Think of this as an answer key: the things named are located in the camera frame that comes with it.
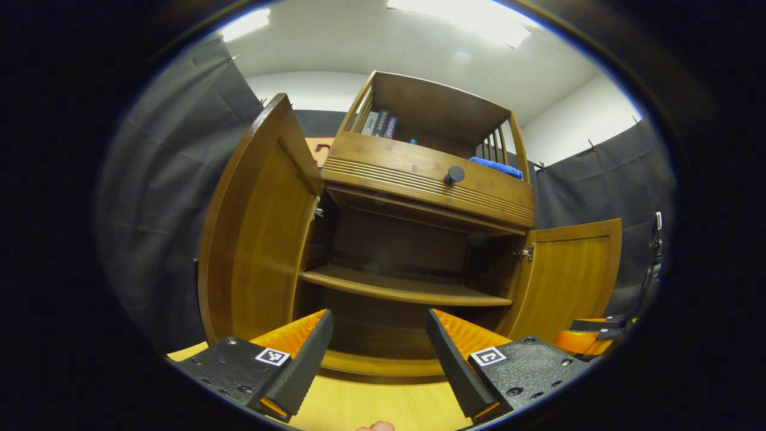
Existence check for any blue folded towel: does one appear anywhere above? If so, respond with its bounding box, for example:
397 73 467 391
468 156 524 180

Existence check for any wooden inner shelf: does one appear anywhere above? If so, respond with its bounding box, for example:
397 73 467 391
299 265 514 307

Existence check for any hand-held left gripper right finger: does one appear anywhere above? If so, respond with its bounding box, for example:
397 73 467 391
426 309 590 424

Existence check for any black curved stand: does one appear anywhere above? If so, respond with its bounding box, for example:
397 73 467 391
640 210 666 318

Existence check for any wooden double-door shoe cabinet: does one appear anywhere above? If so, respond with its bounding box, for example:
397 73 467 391
299 71 536 378

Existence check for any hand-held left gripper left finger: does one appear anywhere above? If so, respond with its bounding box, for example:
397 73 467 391
168 309 334 423

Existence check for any wooden shoe cabinet door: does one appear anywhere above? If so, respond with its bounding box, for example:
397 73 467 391
497 218 623 343
197 93 325 347

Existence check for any ribbed wooden drawer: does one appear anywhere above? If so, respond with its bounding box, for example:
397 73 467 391
322 130 535 229

